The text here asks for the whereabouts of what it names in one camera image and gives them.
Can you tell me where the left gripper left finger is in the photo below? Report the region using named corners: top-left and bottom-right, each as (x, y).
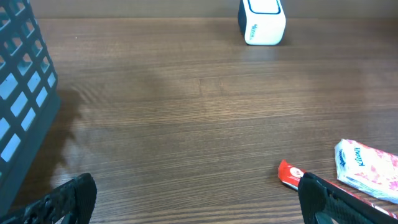
top-left (1, 173), bottom-right (97, 224)

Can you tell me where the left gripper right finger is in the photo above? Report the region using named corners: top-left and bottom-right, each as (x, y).
top-left (297, 172), bottom-right (398, 224)

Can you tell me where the red stick sachet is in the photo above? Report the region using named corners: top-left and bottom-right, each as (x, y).
top-left (277, 159), bottom-right (398, 220)

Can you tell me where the small red candy box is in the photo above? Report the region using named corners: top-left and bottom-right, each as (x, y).
top-left (335, 139), bottom-right (397, 203)

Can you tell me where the white barcode scanner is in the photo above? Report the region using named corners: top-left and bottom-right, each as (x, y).
top-left (238, 0), bottom-right (286, 45)

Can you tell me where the grey plastic shopping basket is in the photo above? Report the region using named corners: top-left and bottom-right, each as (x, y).
top-left (1, 0), bottom-right (60, 215)

